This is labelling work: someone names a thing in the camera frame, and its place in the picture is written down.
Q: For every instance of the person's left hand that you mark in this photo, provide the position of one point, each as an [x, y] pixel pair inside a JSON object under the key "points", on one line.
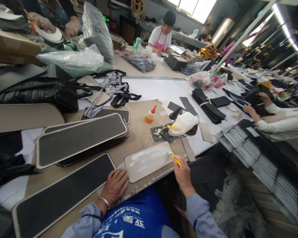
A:
{"points": [[114, 186]]}

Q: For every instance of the person's right hand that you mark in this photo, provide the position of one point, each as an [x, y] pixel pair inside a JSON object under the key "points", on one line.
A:
{"points": [[182, 174]]}

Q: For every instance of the person's left thumb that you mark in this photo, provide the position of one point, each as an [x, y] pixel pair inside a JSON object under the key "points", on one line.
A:
{"points": [[125, 186]]}

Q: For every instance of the person's left fingers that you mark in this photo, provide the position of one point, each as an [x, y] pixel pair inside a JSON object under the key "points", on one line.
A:
{"points": [[119, 174]]}

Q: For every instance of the person's right fingers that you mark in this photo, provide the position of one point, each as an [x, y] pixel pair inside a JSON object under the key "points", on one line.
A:
{"points": [[180, 162]]}

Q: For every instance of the yellow glue brush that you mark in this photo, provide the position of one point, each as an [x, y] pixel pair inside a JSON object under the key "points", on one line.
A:
{"points": [[175, 159]]}

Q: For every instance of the white glue-coated panel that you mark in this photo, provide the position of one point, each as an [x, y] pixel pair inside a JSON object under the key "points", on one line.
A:
{"points": [[149, 161]]}

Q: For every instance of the narrow grey strip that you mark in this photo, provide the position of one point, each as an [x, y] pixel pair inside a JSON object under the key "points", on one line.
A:
{"points": [[188, 148]]}

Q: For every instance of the person's body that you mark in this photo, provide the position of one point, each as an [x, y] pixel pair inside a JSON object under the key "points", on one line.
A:
{"points": [[136, 215]]}

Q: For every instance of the glue-stained grey board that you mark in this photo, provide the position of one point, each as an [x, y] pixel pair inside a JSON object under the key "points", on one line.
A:
{"points": [[161, 135]]}

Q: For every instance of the grey trapezoid piece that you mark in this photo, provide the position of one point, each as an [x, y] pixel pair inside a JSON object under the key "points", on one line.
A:
{"points": [[206, 132]]}

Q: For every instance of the white glue jug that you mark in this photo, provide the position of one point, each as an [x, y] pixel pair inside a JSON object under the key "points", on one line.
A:
{"points": [[185, 122]]}

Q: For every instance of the black cone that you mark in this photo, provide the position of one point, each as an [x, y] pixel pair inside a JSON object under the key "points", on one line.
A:
{"points": [[175, 114]]}

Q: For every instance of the stack of black beige-edged panels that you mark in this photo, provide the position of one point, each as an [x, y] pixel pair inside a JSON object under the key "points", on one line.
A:
{"points": [[84, 138]]}

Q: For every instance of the orange glue squeeze bottle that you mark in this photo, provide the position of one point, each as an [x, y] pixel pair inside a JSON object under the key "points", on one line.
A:
{"points": [[150, 116]]}

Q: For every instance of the long black beige-edged panel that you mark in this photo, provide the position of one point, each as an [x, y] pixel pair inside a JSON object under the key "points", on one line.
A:
{"points": [[64, 193]]}

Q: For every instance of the black flat strips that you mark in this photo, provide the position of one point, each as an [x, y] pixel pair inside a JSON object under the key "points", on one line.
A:
{"points": [[186, 104]]}

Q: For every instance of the brown cardboard work mat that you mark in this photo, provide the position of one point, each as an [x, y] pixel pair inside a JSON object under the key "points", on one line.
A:
{"points": [[139, 114]]}

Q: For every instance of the tied bundle of black pieces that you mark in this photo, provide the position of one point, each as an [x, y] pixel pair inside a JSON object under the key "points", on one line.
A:
{"points": [[208, 105]]}

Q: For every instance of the white ribbon scraps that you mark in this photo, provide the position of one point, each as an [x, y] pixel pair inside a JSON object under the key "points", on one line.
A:
{"points": [[233, 112]]}

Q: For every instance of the beige toe-shaped pieces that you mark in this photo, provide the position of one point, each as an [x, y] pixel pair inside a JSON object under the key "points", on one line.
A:
{"points": [[96, 95]]}

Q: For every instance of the pink basket with plastic bag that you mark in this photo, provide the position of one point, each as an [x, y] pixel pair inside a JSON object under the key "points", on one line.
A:
{"points": [[203, 79]]}

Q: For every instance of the stack of grey boards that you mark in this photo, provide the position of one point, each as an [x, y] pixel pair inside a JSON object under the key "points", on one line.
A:
{"points": [[268, 158]]}

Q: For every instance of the stack of dark blocks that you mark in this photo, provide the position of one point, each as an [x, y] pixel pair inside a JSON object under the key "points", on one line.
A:
{"points": [[175, 62]]}

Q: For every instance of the large beige panel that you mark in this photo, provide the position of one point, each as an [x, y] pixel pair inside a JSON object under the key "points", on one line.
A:
{"points": [[22, 117]]}

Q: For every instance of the black plastic sheet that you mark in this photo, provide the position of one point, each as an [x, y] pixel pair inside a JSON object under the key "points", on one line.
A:
{"points": [[5, 161]]}

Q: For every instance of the pile of black fabric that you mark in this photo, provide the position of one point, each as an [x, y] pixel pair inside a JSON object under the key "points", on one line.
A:
{"points": [[32, 91]]}

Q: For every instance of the clear bag with green fabric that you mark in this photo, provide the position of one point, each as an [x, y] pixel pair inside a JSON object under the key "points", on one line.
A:
{"points": [[74, 60]]}

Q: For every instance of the tall clear plastic bag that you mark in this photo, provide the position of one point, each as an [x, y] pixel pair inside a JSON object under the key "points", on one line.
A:
{"points": [[96, 29]]}

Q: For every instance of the window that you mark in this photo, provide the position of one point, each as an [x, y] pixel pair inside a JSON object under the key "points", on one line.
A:
{"points": [[196, 8]]}

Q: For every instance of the cardboard box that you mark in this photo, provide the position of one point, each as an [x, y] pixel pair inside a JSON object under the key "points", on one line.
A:
{"points": [[12, 47]]}

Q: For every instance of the stack of grey sheets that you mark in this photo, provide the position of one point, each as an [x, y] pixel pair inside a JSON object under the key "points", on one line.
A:
{"points": [[7, 19]]}

